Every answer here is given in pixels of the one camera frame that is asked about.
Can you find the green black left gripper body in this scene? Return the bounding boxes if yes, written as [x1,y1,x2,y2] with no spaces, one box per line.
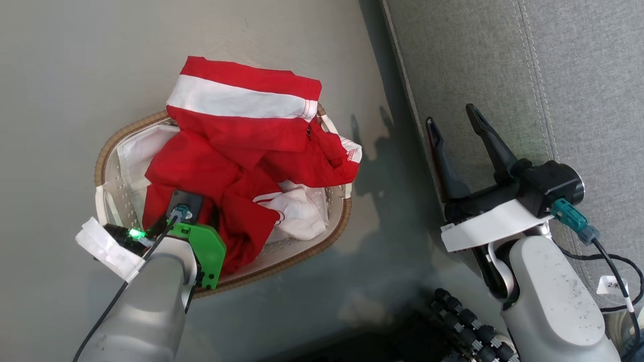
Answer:
[165,190,227,290]

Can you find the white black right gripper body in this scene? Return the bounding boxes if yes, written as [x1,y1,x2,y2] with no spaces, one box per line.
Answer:
[440,182,554,252]

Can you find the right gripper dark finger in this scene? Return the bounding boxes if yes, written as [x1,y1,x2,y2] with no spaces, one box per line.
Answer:
[465,104,532,184]
[426,117,471,203]

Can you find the red and white clothing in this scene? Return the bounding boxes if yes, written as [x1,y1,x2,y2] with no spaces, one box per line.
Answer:
[142,56,363,277]

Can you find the white basket with brown rim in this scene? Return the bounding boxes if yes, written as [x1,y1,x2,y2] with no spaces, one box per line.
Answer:
[94,103,353,300]

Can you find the white tape strip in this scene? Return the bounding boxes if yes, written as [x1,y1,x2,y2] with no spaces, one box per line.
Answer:
[75,217,146,283]

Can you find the black round connector cluster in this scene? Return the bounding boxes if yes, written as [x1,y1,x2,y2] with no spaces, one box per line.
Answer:
[430,288,520,362]

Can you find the grey fabric sofa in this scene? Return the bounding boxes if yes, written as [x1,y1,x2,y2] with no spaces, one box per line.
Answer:
[381,0,644,362]

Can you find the white cable label tag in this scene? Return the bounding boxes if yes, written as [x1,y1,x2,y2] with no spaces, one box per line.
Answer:
[597,275,629,295]

